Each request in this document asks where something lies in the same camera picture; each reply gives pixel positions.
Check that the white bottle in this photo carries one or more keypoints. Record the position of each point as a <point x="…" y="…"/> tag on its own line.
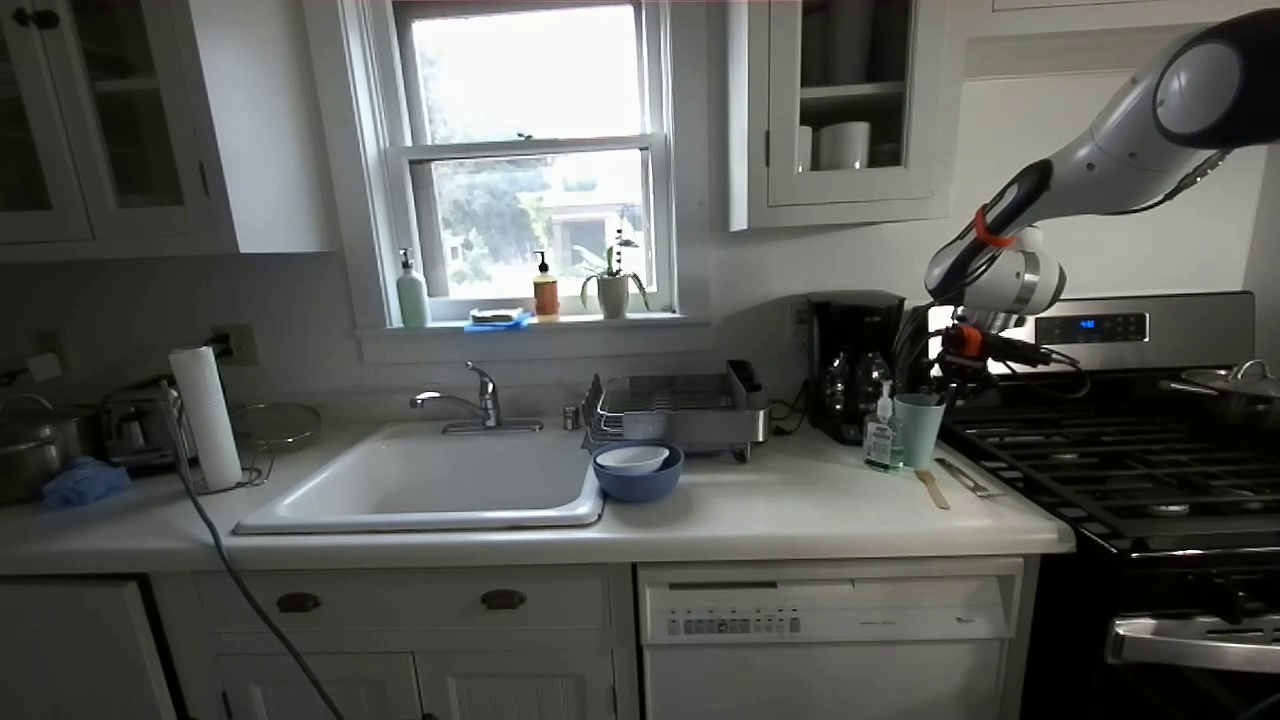
<point x="415" y="301"/>

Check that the black gas stove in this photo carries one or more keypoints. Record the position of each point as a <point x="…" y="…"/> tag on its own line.
<point x="1147" y="505"/>

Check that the blue bowl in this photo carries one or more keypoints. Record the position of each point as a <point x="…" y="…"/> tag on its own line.
<point x="638" y="472"/>

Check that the chrome sink sprayer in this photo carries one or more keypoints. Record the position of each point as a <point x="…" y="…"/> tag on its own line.
<point x="586" y="402"/>

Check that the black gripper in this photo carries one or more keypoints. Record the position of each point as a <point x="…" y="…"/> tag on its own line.
<point x="994" y="359"/>

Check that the white paper towel roll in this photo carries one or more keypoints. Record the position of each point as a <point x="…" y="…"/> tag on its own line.
<point x="205" y="421"/>

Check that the chrome toaster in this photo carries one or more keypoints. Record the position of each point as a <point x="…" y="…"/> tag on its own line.
<point x="136" y="426"/>

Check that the white framed window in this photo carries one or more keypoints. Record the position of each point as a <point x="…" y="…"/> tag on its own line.
<point x="525" y="161"/>

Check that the glass lid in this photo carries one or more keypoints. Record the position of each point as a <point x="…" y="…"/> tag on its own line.
<point x="277" y="426"/>

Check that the orange soap bottle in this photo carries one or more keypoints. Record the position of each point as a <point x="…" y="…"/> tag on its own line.
<point x="546" y="292"/>

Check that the white glass door cabinet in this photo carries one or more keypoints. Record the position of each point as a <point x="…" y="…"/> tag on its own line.
<point x="160" y="135"/>

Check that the metal pot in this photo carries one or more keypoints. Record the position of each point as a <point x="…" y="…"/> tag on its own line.
<point x="31" y="444"/>

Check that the blue cloth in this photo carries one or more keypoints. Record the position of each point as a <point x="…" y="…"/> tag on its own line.
<point x="80" y="485"/>

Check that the white cabinet with mugs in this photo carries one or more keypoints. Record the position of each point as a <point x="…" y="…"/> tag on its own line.
<point x="855" y="184"/>

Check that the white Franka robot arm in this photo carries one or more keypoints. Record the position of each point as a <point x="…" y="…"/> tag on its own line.
<point x="1133" y="145"/>

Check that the white mug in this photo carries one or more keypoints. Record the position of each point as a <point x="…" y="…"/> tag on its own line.
<point x="804" y="145"/>
<point x="842" y="145"/>

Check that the plant in white pot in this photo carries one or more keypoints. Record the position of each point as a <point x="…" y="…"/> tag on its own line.
<point x="615" y="286"/>

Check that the white dishwasher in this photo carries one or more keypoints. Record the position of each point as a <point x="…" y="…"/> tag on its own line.
<point x="833" y="643"/>

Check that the blue sponge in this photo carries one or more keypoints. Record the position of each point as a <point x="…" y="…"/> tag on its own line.
<point x="499" y="321"/>

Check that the black coffee maker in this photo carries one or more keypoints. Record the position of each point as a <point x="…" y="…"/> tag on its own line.
<point x="855" y="366"/>

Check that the white base cabinet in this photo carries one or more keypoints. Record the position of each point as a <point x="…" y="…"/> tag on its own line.
<point x="401" y="643"/>

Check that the green soap pump bottle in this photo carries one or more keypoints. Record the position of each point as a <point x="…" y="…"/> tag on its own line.
<point x="882" y="442"/>

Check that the wooden stick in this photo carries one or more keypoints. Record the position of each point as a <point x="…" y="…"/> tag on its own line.
<point x="934" y="488"/>

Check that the metal dish rack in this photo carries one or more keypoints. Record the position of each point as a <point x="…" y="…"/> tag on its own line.
<point x="683" y="409"/>

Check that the wall outlet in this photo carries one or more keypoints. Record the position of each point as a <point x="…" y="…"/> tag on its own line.
<point x="238" y="341"/>

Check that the light teal plastic cup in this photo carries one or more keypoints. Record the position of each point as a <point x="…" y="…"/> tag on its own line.
<point x="917" y="432"/>

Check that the white kitchen sink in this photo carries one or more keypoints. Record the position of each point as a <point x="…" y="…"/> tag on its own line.
<point x="427" y="483"/>

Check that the chrome faucet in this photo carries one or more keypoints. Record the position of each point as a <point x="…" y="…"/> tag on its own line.
<point x="474" y="398"/>

